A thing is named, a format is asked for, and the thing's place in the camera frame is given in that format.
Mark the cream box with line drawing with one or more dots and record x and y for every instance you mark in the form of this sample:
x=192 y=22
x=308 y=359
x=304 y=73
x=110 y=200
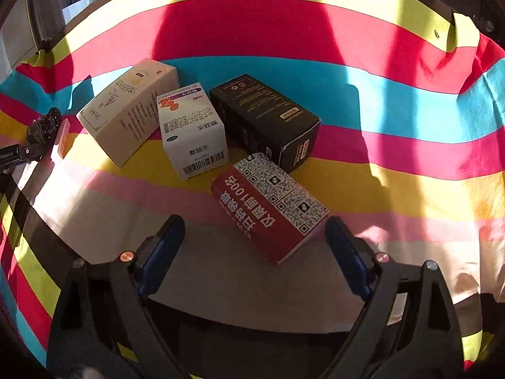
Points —
x=122 y=106

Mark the small label tag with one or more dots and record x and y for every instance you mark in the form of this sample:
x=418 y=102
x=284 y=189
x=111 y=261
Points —
x=61 y=140

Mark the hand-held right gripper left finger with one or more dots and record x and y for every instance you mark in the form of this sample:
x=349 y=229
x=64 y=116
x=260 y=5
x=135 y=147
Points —
x=163 y=250

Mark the grey hair scrunchie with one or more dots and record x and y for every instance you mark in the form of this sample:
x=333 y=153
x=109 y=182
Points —
x=43 y=126

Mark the black box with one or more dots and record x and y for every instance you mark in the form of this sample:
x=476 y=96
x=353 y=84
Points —
x=260 y=122

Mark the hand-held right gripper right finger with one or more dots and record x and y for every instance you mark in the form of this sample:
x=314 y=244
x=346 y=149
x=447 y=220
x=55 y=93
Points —
x=349 y=256

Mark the red and white patterned box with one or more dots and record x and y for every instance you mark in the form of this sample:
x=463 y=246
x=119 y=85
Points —
x=268 y=209

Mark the colourful striped tablecloth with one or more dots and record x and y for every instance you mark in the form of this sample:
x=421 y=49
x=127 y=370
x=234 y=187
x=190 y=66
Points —
x=355 y=94

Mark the white barcode medicine box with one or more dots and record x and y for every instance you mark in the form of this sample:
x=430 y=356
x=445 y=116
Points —
x=193 y=134

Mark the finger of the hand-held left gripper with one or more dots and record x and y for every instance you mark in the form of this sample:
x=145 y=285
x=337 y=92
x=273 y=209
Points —
x=29 y=152

